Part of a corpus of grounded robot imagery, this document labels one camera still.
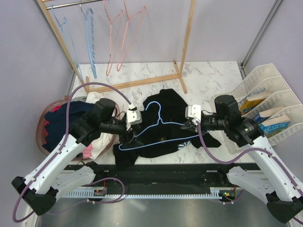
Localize black t shirt with daisy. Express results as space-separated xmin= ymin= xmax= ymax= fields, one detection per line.
xmin=112 ymin=88 xmax=222 ymax=170

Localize light blue wire hanger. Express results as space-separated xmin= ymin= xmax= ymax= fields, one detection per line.
xmin=117 ymin=101 xmax=201 ymax=156

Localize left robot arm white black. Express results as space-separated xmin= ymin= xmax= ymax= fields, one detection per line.
xmin=11 ymin=98 xmax=142 ymax=216

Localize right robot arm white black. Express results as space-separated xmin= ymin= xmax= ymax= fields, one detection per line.
xmin=183 ymin=95 xmax=303 ymax=224

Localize blue wavy plastic hanger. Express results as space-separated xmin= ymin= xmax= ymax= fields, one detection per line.
xmin=85 ymin=8 xmax=97 ymax=79

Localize pink garment in basket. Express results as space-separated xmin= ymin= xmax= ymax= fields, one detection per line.
xmin=82 ymin=144 xmax=93 ymax=159

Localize yellow blue book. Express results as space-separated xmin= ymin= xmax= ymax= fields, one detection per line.
xmin=239 ymin=92 xmax=271 ymax=115

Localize blue book tan pages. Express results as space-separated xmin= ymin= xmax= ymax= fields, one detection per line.
xmin=253 ymin=105 xmax=284 ymax=123

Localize navy garment in basket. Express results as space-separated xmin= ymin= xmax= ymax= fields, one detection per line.
xmin=42 ymin=101 xmax=94 ymax=152

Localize white plastic file organizer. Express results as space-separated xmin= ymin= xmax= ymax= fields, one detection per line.
xmin=227 ymin=63 xmax=303 ymax=146

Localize light blue cover book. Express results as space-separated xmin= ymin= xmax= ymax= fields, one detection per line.
xmin=259 ymin=115 xmax=291 ymax=138

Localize pink laundry basket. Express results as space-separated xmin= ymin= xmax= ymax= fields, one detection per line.
xmin=35 ymin=96 xmax=116 ymax=163

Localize wooden clothes rack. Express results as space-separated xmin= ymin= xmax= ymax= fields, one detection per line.
xmin=36 ymin=0 xmax=196 ymax=93

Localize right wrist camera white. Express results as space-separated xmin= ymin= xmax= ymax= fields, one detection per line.
xmin=185 ymin=105 xmax=202 ymax=123

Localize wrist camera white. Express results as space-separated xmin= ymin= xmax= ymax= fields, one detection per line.
xmin=185 ymin=105 xmax=202 ymax=123
xmin=126 ymin=110 xmax=142 ymax=125

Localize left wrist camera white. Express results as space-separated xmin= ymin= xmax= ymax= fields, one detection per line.
xmin=126 ymin=110 xmax=142 ymax=125

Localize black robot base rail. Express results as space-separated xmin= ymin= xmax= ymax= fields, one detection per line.
xmin=63 ymin=163 xmax=261 ymax=196

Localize pink wire hanger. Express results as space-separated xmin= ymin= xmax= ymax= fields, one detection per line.
xmin=116 ymin=0 xmax=146 ymax=71
xmin=103 ymin=0 xmax=123 ymax=77

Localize white slotted cable duct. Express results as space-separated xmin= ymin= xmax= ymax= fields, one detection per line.
xmin=63 ymin=187 xmax=222 ymax=200

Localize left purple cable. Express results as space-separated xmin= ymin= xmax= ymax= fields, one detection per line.
xmin=11 ymin=82 xmax=134 ymax=223

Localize purple cable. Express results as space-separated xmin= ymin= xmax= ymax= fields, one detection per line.
xmin=11 ymin=82 xmax=134 ymax=223
xmin=194 ymin=119 xmax=303 ymax=198

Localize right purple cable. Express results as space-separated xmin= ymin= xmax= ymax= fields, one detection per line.
xmin=194 ymin=119 xmax=303 ymax=198

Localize thin blue wire hanger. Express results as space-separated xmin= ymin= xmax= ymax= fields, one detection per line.
xmin=51 ymin=5 xmax=83 ymax=81

